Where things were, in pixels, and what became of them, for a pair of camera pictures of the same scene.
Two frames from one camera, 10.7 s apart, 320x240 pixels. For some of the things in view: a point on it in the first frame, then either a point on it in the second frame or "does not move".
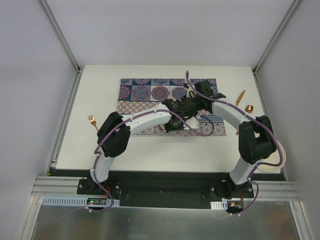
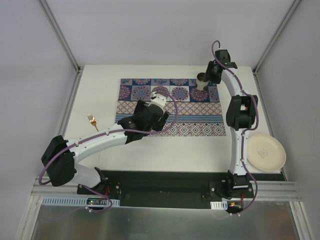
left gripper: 175,122 to 152,120
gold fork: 92,120 does not move
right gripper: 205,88 to 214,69
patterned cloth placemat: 189,103 does not move
